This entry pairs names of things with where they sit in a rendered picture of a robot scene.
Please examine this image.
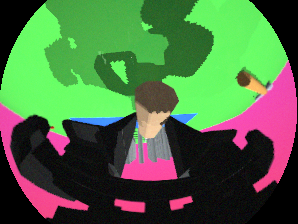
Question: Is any blue flat rectangular patch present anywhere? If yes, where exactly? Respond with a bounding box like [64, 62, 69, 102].
[69, 113, 197, 127]

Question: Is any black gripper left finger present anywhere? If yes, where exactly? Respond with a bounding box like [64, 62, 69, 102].
[63, 112, 137, 177]

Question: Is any screwdriver with brown handle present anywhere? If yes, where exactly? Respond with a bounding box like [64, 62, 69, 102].
[136, 81, 180, 141]

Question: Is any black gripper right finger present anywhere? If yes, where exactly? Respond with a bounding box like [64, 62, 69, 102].
[165, 116, 238, 179]

